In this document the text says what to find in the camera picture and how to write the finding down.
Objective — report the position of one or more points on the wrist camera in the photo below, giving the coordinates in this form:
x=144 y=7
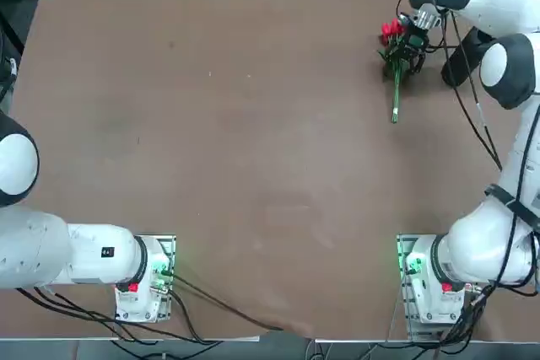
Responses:
x=406 y=19

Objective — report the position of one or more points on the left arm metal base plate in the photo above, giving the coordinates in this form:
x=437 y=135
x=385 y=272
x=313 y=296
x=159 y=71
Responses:
x=169 y=246

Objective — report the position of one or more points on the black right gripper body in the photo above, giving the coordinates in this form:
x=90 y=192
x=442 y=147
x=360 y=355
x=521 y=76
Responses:
x=415 y=41

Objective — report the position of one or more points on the red tulip bouquet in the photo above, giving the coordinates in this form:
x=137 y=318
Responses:
x=390 y=31

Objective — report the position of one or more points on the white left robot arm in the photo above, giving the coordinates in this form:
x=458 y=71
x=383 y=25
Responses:
x=97 y=259

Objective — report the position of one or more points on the dark bulky object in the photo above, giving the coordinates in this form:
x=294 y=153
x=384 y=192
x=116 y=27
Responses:
x=17 y=6

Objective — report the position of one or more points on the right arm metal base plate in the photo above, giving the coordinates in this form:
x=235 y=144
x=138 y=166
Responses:
x=403 y=250

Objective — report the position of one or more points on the black ribbed vase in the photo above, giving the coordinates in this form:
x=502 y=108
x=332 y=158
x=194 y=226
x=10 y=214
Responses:
x=449 y=71

